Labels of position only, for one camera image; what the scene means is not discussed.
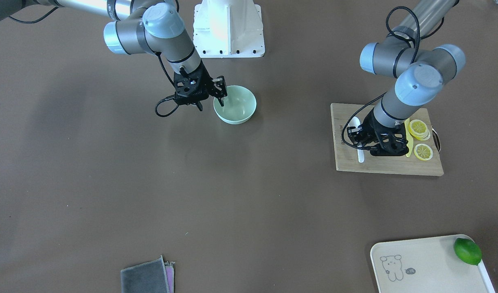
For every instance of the back stacked lemon slice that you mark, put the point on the back stacked lemon slice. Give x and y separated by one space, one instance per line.
426 137

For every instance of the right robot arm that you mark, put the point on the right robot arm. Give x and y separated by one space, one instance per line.
154 27

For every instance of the yellow plastic knife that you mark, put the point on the yellow plastic knife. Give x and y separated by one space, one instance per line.
408 137

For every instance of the middle stacked lemon slice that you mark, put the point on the middle stacked lemon slice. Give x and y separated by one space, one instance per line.
421 135

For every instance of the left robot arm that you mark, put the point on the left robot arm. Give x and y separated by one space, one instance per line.
420 75

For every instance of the green bowl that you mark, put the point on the green bowl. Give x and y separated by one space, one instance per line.
239 105

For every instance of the single lemon slice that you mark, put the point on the single lemon slice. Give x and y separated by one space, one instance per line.
423 152

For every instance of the white pedestal column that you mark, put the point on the white pedestal column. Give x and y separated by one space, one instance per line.
228 29

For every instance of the cream tray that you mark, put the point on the cream tray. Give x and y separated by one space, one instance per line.
426 265

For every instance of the green lime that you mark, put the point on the green lime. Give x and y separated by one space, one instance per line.
467 251

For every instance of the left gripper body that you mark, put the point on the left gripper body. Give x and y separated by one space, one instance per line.
370 125

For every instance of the grey cloth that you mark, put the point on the grey cloth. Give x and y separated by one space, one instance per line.
156 276

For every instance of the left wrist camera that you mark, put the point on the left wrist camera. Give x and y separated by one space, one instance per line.
356 136

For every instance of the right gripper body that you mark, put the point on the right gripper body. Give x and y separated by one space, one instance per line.
208 82

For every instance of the front stacked lemon slice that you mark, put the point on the front stacked lemon slice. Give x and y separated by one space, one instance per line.
417 127

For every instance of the stacked lemon slice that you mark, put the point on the stacked lemon slice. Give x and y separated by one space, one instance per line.
426 137
417 127
421 135

